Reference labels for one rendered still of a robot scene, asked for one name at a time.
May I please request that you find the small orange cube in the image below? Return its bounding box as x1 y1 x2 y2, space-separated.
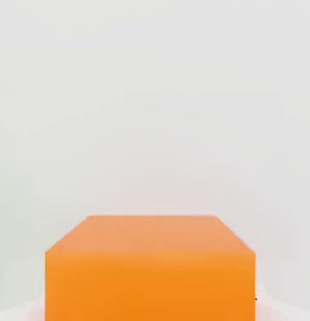
44 214 256 321

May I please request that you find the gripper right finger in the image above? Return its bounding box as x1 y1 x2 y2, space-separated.
254 253 310 321

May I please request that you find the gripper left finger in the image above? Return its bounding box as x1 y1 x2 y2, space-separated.
0 293 46 321

